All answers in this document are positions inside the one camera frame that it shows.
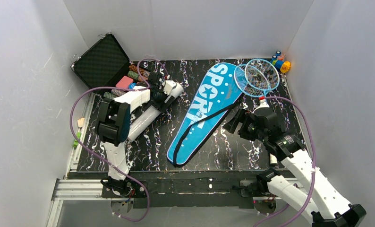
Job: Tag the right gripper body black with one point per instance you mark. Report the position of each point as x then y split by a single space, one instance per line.
237 122

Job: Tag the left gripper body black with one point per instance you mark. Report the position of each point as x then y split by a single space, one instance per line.
153 80

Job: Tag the white shuttlecock tube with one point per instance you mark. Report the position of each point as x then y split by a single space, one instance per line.
148 116

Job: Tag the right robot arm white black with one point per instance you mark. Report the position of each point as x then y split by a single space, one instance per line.
323 205

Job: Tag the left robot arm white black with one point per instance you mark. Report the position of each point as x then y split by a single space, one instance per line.
124 118

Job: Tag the blue badminton racket left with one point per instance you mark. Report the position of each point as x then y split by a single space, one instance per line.
242 83

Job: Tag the blue badminton racket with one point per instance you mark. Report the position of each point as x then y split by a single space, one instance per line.
242 83
261 74

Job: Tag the blue badminton racket right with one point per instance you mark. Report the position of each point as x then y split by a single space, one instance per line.
261 74

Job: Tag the poker chip roll brown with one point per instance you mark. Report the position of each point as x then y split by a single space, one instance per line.
142 71

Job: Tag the poker chip roll green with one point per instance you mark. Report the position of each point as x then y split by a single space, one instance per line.
135 76

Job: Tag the pink card box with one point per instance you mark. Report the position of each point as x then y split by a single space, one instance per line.
124 82

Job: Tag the poker chip roll purple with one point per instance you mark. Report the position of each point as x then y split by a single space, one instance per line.
117 92

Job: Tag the poker chip roll front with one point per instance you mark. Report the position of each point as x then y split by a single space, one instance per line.
109 95

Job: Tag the blue racket bag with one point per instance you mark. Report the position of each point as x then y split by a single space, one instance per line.
217 94

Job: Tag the black aluminium case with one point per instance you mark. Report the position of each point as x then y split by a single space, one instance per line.
102 66

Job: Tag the wooden block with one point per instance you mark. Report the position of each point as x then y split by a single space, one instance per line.
80 122

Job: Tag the green clip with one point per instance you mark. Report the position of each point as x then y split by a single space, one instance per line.
78 136

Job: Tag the black base beam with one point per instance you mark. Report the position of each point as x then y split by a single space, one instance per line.
225 188

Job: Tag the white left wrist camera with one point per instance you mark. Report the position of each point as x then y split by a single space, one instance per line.
168 86

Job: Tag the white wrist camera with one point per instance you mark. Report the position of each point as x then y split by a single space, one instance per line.
168 86
262 104

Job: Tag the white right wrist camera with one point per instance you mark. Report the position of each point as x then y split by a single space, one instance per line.
262 104

